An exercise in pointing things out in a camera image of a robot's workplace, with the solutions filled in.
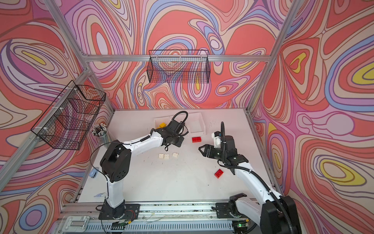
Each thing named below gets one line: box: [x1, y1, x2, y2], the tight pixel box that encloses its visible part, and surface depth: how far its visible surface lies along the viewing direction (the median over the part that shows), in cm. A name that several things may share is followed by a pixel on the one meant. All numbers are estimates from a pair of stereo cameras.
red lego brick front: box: [213, 168, 224, 179], surface depth 88 cm
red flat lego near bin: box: [191, 136, 202, 143], surface depth 102 cm
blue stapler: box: [89, 166, 100, 178], surface depth 87 cm
